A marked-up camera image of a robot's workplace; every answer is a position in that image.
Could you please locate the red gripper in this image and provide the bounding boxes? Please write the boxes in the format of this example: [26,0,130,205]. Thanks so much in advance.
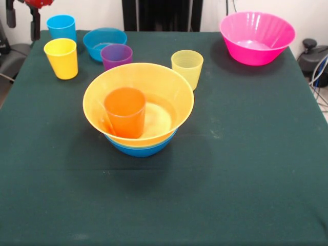
[6,0,55,42]

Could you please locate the small blue bowl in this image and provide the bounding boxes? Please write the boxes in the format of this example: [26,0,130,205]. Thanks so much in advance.
[83,27,128,63]

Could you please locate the red cup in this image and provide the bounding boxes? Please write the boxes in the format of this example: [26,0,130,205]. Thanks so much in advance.
[104,87,147,139]

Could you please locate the orange bowl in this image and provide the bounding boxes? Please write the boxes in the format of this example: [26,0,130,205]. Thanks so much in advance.
[82,63,195,147]

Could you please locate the large blue bowl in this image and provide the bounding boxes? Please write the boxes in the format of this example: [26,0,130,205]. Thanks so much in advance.
[104,129,179,158]

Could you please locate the pink bowl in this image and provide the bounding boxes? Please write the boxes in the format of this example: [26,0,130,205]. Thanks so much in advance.
[219,11,296,67]

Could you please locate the blue cup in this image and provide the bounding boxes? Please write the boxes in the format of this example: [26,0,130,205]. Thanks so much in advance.
[46,14,77,43]

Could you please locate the purple cup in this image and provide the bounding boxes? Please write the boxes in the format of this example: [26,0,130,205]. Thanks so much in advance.
[100,43,134,72]

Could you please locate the pale translucent yellow cup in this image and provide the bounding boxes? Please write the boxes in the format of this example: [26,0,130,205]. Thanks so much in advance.
[171,50,204,91]

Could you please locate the dark green tablecloth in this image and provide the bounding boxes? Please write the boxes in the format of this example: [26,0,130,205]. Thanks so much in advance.
[0,29,328,246]

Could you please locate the black wall cables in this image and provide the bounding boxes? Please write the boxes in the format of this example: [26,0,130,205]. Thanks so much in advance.
[224,0,238,14]

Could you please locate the tangle of floor cables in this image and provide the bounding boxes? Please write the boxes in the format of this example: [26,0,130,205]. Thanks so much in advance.
[309,55,328,113]

